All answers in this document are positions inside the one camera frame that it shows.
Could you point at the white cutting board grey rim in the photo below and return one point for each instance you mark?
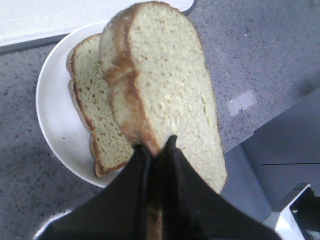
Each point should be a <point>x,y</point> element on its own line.
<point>27,24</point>

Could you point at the white round plate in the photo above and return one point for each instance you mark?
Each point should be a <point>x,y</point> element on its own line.
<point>58,119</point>

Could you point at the bread slice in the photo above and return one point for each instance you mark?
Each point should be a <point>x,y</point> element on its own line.
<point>89,92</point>
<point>152,59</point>

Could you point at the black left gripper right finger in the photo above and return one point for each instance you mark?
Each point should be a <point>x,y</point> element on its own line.
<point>191,210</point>

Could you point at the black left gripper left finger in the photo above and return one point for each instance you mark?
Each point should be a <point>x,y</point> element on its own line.
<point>119,212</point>

